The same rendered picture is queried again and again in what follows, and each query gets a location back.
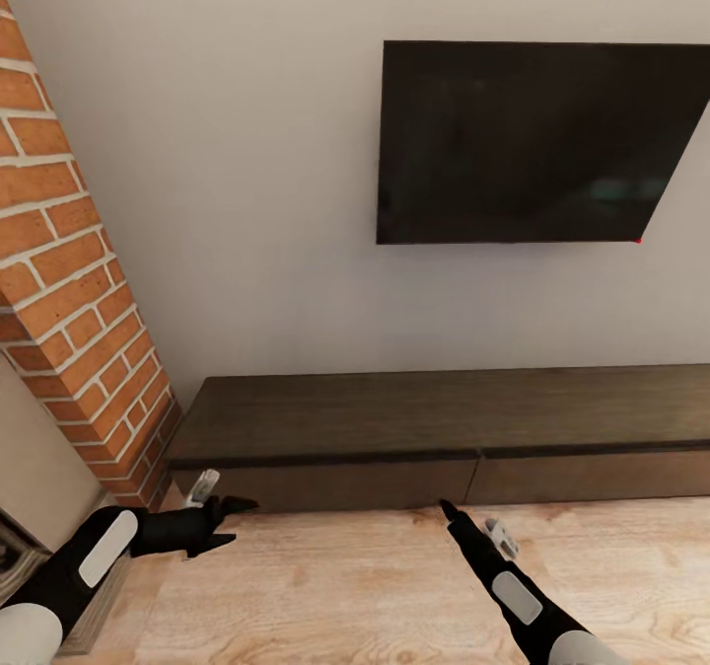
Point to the wall mounted tv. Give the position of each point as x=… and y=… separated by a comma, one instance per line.
x=534, y=142

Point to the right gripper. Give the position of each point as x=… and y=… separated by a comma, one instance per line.
x=473, y=542

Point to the cabinet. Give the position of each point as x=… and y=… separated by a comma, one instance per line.
x=323, y=442

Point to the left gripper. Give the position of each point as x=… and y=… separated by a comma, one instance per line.
x=193, y=529

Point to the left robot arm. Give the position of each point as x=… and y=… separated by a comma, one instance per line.
x=39, y=616

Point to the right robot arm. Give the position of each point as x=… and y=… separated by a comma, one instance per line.
x=545, y=633

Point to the wood fireplace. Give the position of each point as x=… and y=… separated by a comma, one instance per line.
x=46, y=493

